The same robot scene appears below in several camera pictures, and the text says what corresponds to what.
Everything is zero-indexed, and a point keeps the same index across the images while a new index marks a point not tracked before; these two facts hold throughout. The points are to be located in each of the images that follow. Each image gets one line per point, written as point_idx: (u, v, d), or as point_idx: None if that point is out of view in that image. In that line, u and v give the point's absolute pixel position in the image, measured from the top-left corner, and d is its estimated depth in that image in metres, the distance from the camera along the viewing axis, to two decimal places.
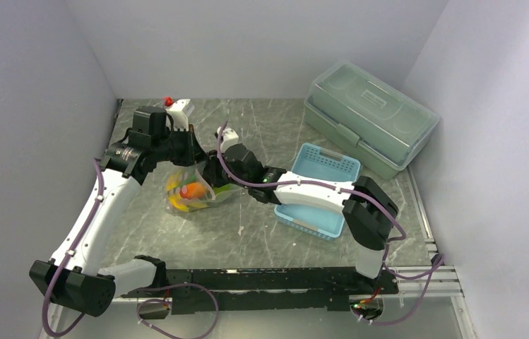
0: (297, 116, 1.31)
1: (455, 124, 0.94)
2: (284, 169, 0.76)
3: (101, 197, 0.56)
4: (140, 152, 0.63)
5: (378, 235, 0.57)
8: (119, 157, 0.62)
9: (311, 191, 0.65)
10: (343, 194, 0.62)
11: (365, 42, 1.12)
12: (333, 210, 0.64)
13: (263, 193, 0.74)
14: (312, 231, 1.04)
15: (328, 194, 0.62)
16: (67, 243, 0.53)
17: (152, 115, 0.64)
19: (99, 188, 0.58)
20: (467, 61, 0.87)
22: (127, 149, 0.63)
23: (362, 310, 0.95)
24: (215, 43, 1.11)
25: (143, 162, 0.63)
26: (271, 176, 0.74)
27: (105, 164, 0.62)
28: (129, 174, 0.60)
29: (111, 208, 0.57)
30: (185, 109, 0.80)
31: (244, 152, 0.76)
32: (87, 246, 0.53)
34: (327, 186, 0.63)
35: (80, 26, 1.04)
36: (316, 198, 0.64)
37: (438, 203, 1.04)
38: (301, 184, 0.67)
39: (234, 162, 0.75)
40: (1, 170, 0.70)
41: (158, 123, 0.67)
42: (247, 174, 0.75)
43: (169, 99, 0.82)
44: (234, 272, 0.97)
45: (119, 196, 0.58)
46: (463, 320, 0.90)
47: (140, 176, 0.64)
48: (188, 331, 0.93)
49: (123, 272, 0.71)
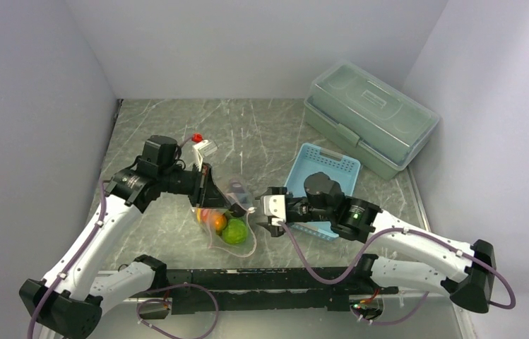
0: (297, 116, 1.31)
1: (455, 125, 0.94)
2: (373, 205, 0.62)
3: (102, 222, 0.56)
4: (146, 181, 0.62)
5: (486, 304, 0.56)
8: (125, 184, 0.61)
9: (421, 248, 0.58)
10: (462, 259, 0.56)
11: (365, 42, 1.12)
12: (434, 265, 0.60)
13: (351, 229, 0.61)
14: (312, 231, 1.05)
15: (443, 255, 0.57)
16: (61, 264, 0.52)
17: (162, 146, 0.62)
19: (101, 213, 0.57)
20: (467, 61, 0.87)
22: (134, 176, 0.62)
23: (362, 311, 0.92)
24: (214, 43, 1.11)
25: (147, 191, 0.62)
26: (361, 212, 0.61)
27: (109, 190, 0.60)
28: (132, 202, 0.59)
29: (109, 234, 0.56)
30: (203, 149, 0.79)
31: (328, 182, 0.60)
32: (80, 270, 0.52)
34: (443, 246, 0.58)
35: (80, 25, 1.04)
36: (424, 255, 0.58)
37: (438, 203, 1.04)
38: (407, 234, 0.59)
39: (318, 195, 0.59)
40: (1, 169, 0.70)
41: (169, 154, 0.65)
42: (331, 209, 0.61)
43: (198, 137, 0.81)
44: (234, 272, 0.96)
45: (119, 224, 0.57)
46: (463, 320, 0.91)
47: (143, 204, 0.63)
48: (188, 331, 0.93)
49: (115, 287, 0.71)
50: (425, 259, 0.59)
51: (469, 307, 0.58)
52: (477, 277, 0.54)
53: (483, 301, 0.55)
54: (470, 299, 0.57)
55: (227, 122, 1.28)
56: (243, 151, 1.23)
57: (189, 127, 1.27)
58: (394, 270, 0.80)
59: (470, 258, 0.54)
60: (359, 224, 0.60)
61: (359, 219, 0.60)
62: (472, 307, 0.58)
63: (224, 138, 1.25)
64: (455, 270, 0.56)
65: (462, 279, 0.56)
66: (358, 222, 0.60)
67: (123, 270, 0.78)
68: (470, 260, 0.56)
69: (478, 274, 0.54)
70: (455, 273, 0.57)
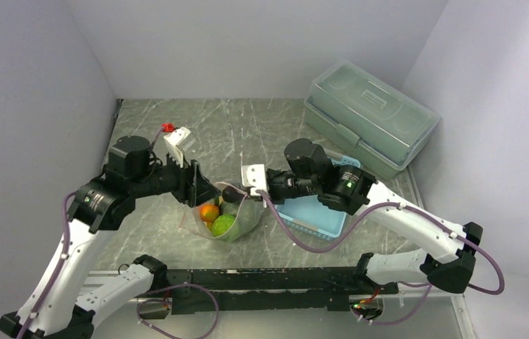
0: (297, 116, 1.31)
1: (455, 124, 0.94)
2: (369, 176, 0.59)
3: (65, 256, 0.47)
4: (113, 198, 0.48)
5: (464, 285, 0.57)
8: (87, 205, 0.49)
9: (414, 225, 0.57)
10: (455, 241, 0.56)
11: (366, 42, 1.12)
12: (424, 245, 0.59)
13: (340, 198, 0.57)
14: (312, 231, 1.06)
15: (437, 236, 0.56)
16: (32, 299, 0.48)
17: (129, 154, 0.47)
19: (63, 243, 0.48)
20: (468, 61, 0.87)
22: (99, 193, 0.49)
23: (363, 311, 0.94)
24: (214, 43, 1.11)
25: (115, 210, 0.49)
26: (354, 181, 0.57)
27: (73, 211, 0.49)
28: (97, 229, 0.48)
29: (77, 268, 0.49)
30: (181, 143, 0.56)
31: (311, 146, 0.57)
32: (51, 307, 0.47)
34: (438, 226, 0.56)
35: (80, 25, 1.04)
36: (417, 234, 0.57)
37: (438, 203, 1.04)
38: (403, 210, 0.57)
39: (300, 160, 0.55)
40: (1, 168, 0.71)
41: (143, 158, 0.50)
42: (316, 176, 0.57)
43: (169, 126, 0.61)
44: (234, 272, 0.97)
45: (88, 253, 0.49)
46: (463, 320, 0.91)
47: (113, 223, 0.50)
48: (187, 332, 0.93)
49: (109, 296, 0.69)
50: (417, 239, 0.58)
51: (448, 288, 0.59)
52: (466, 260, 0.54)
53: (462, 282, 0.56)
54: (452, 280, 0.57)
55: (227, 123, 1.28)
56: (243, 151, 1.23)
57: (190, 128, 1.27)
58: (385, 264, 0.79)
59: (464, 240, 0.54)
60: (351, 193, 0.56)
61: (352, 188, 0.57)
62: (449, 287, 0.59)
63: (224, 138, 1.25)
64: (446, 252, 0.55)
65: (451, 262, 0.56)
66: (349, 191, 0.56)
67: (121, 277, 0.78)
68: (462, 242, 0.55)
69: (467, 256, 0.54)
70: (444, 255, 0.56)
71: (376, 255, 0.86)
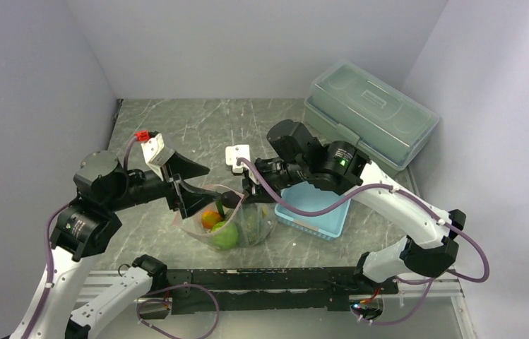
0: (297, 116, 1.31)
1: (455, 124, 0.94)
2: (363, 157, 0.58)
3: (51, 284, 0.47)
4: (95, 224, 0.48)
5: (443, 268, 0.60)
8: (69, 233, 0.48)
9: (405, 210, 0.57)
10: (441, 227, 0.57)
11: (366, 42, 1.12)
12: (409, 229, 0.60)
13: (331, 176, 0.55)
14: (312, 230, 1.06)
15: (425, 222, 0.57)
16: (20, 327, 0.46)
17: (94, 181, 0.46)
19: (48, 271, 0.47)
20: (468, 61, 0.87)
22: (80, 219, 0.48)
23: (363, 310, 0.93)
24: (214, 43, 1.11)
25: (99, 235, 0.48)
26: (348, 159, 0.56)
27: (55, 239, 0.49)
28: (80, 257, 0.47)
29: (63, 294, 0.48)
30: (155, 160, 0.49)
31: (293, 126, 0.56)
32: (41, 334, 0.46)
34: (428, 212, 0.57)
35: (80, 25, 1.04)
36: (406, 218, 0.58)
37: (438, 203, 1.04)
38: (395, 193, 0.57)
39: (282, 140, 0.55)
40: (2, 169, 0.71)
41: (114, 179, 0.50)
42: (301, 155, 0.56)
43: (143, 133, 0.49)
44: (234, 272, 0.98)
45: (73, 279, 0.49)
46: (463, 320, 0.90)
47: (99, 246, 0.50)
48: (188, 332, 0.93)
49: (107, 307, 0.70)
50: (405, 223, 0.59)
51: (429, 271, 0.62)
52: (451, 246, 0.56)
53: (443, 265, 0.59)
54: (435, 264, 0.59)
55: (227, 123, 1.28)
56: None
57: (189, 128, 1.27)
58: (376, 258, 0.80)
59: (451, 227, 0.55)
60: (342, 170, 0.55)
61: (345, 166, 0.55)
62: (429, 271, 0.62)
63: (224, 138, 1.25)
64: (432, 239, 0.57)
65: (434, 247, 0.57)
66: (341, 169, 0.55)
67: (117, 283, 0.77)
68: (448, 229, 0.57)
69: (452, 241, 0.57)
70: (429, 241, 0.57)
71: (371, 253, 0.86)
